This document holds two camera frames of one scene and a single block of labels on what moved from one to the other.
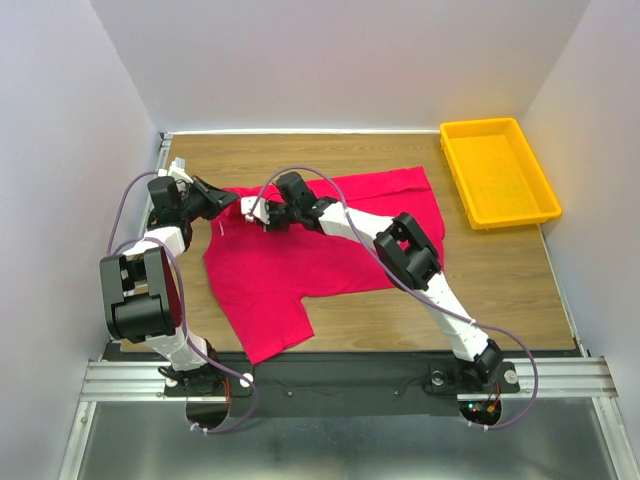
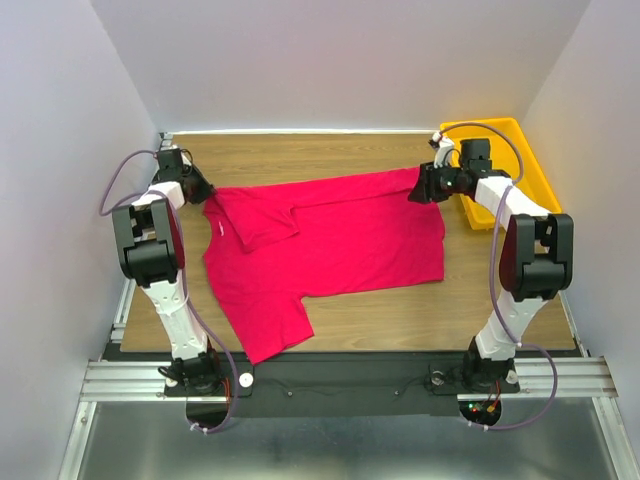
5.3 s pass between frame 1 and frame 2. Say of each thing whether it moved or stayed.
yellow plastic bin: stayed
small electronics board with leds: stayed
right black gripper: moved
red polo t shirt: stayed
